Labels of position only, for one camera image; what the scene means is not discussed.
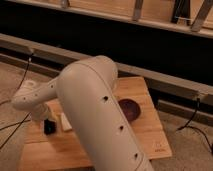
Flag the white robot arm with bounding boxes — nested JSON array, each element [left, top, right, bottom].
[[12, 56, 154, 171]]

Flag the black eraser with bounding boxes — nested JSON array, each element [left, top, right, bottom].
[[44, 120, 56, 135]]

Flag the purple bowl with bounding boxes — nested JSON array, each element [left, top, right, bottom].
[[119, 99, 141, 122]]

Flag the black cable right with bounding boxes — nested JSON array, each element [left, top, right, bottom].
[[175, 96, 213, 155]]

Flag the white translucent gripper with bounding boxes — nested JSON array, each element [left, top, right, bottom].
[[31, 103, 57, 122]]

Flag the black cable lower left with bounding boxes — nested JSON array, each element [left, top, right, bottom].
[[0, 111, 33, 150]]

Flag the black cable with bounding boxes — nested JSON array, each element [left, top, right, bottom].
[[175, 96, 213, 155], [0, 111, 33, 150], [0, 49, 35, 107]]

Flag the wooden board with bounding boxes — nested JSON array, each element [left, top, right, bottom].
[[18, 77, 172, 171]]

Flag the white sponge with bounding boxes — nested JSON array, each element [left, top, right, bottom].
[[61, 113, 72, 131]]

